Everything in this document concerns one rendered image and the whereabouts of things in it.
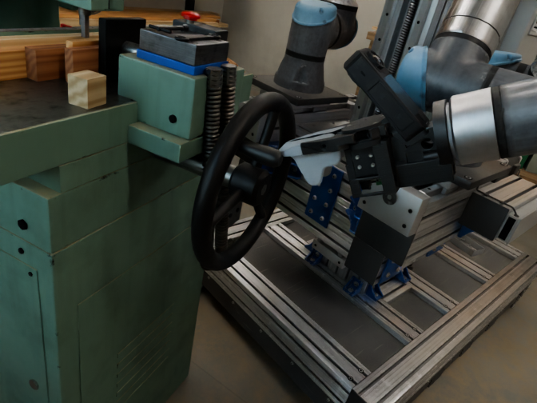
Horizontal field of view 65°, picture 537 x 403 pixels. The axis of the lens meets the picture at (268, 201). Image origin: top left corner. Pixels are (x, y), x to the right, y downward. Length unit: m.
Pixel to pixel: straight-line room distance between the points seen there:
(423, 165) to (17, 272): 0.59
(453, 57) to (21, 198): 0.58
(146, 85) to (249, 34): 3.91
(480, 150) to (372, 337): 0.97
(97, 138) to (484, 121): 0.47
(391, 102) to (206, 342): 1.16
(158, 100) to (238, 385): 0.98
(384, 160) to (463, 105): 0.10
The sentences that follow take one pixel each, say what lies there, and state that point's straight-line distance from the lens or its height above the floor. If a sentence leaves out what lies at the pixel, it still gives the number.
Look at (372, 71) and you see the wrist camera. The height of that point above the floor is 1.03.
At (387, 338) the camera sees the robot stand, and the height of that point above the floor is 0.21.
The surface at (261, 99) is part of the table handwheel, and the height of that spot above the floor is 0.95.
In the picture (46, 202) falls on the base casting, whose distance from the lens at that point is 0.61.
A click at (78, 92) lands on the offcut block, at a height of 0.92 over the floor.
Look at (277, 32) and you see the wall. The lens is 4.36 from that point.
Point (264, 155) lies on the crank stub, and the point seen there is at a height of 0.90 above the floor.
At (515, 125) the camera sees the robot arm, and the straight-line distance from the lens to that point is 0.47.
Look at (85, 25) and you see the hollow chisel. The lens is 0.80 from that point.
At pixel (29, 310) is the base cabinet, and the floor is 0.58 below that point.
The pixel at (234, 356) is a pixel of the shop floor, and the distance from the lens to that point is 1.47.
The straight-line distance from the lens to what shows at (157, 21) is 3.44.
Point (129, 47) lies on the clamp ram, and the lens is 0.74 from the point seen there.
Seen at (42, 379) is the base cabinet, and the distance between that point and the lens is 0.88.
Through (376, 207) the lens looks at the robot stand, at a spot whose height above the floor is 0.71.
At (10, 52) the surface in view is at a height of 0.94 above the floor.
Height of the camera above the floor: 1.11
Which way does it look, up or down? 28 degrees down
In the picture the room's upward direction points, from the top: 12 degrees clockwise
